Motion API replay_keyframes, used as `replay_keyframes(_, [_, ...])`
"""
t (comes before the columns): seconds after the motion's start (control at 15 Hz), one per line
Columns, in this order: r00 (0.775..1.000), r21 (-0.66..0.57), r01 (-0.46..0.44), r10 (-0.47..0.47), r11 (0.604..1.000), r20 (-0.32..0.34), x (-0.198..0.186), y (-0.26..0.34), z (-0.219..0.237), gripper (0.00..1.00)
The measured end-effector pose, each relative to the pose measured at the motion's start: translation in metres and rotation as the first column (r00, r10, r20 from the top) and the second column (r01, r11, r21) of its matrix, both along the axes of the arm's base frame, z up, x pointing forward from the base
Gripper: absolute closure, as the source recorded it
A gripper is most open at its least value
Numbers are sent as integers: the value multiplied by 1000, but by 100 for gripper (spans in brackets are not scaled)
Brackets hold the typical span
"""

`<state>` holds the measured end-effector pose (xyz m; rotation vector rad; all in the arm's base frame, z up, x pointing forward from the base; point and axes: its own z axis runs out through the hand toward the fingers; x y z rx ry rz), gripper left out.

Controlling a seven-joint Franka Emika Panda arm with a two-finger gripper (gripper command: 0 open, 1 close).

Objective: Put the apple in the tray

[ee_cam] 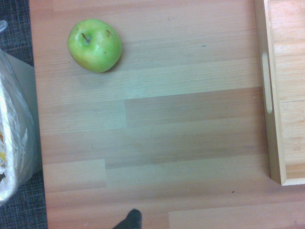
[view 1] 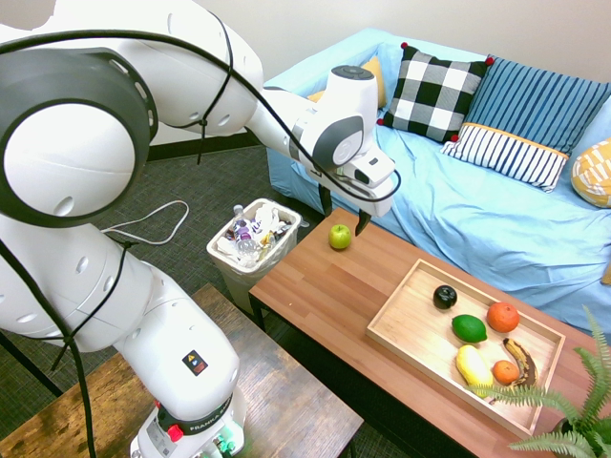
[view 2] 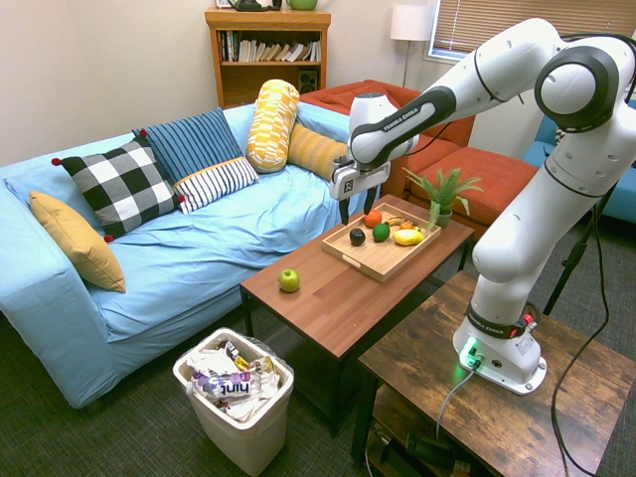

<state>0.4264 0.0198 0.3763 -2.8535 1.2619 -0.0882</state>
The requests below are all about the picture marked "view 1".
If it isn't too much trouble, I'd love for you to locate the plain mustard pillow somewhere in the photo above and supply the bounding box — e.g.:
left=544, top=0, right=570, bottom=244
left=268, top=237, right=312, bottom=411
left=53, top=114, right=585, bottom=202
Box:
left=305, top=55, right=389, bottom=109

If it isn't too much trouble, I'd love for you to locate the green apple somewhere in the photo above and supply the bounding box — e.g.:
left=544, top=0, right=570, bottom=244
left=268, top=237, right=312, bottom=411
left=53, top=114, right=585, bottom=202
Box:
left=327, top=223, right=353, bottom=251

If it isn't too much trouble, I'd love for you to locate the yellow white patterned bolster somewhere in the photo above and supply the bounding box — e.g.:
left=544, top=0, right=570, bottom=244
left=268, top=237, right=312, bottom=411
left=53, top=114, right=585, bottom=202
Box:
left=571, top=137, right=611, bottom=209

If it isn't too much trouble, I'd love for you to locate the black tripod stand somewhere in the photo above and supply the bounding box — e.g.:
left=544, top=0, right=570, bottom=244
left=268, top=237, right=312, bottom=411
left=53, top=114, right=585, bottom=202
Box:
left=0, top=330, right=65, bottom=398

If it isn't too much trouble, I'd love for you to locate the green lime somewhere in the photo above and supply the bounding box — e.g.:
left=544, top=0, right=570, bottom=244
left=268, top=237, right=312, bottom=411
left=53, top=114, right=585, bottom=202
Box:
left=451, top=314, right=489, bottom=344

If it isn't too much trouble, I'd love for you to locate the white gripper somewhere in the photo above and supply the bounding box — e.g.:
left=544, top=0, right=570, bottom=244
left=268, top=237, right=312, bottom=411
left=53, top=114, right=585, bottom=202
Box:
left=309, top=147, right=398, bottom=238

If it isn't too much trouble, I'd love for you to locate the beige plastic trash bin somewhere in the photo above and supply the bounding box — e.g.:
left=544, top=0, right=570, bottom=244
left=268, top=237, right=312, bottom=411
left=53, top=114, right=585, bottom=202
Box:
left=205, top=197, right=304, bottom=316

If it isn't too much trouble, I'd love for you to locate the green fern potted plant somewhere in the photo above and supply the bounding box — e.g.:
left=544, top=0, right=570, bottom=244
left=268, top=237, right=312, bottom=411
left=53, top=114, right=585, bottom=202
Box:
left=470, top=304, right=611, bottom=458

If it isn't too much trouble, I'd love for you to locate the reddish wooden coffee table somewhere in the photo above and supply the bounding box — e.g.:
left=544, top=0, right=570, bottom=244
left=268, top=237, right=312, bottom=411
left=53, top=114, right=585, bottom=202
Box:
left=247, top=205, right=611, bottom=458

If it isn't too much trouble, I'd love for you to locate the black white checkered pillow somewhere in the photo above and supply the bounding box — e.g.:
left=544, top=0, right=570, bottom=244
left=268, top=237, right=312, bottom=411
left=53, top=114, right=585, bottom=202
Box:
left=375, top=41, right=495, bottom=144

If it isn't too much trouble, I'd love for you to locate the overripe brown banana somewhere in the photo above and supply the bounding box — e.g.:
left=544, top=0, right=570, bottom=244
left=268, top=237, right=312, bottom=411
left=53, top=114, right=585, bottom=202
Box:
left=502, top=337, right=539, bottom=386

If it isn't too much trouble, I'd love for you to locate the yellow lemon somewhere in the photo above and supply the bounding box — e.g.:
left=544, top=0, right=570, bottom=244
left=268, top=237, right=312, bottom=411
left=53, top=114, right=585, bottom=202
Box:
left=454, top=344, right=495, bottom=399

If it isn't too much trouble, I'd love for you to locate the dark avocado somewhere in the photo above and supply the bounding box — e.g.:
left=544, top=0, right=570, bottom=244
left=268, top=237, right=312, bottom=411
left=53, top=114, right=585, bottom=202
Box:
left=432, top=284, right=458, bottom=311

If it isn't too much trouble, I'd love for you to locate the clear plastic purple-label bottle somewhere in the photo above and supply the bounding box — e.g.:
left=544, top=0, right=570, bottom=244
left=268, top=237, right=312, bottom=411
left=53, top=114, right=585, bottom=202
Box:
left=232, top=203, right=259, bottom=254

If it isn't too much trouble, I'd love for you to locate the blue striped pillow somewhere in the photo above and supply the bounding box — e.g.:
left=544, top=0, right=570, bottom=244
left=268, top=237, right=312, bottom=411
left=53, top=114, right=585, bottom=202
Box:
left=465, top=55, right=611, bottom=156

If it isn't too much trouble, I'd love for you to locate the white floor cable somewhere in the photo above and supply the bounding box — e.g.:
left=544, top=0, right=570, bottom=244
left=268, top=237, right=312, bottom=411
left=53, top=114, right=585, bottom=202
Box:
left=102, top=199, right=190, bottom=247

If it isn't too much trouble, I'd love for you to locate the small orange fruit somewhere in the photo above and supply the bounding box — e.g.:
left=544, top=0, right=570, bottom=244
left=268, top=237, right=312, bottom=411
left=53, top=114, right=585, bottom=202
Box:
left=492, top=360, right=519, bottom=385

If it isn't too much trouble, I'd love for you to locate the rustic dark wooden table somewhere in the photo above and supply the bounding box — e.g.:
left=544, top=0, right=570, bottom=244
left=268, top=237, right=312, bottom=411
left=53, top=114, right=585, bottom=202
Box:
left=0, top=281, right=365, bottom=458

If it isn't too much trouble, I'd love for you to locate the large orange fruit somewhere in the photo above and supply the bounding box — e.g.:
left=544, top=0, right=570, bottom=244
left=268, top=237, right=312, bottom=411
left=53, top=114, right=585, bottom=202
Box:
left=486, top=302, right=521, bottom=333

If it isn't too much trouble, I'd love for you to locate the navy white striped pillow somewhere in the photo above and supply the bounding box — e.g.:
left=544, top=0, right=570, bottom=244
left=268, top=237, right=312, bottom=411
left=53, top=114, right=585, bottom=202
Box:
left=439, top=122, right=571, bottom=194

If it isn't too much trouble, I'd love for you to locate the light wooden tray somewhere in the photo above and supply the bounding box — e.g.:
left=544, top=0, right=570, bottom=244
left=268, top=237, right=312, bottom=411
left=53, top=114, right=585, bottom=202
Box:
left=365, top=258, right=567, bottom=438

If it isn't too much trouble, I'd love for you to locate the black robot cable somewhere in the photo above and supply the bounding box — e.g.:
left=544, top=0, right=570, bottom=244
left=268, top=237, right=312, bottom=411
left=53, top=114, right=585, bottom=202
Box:
left=0, top=9, right=402, bottom=458

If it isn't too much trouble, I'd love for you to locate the light blue covered sofa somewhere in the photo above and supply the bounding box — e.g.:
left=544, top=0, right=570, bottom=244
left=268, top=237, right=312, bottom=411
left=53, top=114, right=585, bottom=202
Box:
left=262, top=27, right=611, bottom=335

